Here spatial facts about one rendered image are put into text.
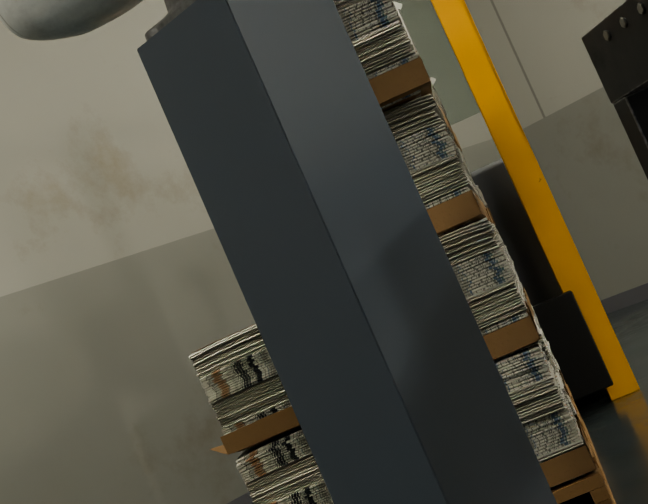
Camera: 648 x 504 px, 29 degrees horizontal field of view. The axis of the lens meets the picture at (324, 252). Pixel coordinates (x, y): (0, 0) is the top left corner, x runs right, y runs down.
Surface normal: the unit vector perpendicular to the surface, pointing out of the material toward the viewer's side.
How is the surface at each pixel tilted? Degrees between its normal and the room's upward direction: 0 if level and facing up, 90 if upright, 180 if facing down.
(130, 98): 90
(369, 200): 90
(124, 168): 90
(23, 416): 90
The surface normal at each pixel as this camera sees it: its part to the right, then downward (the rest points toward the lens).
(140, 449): 0.64, -0.32
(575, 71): -0.66, 0.25
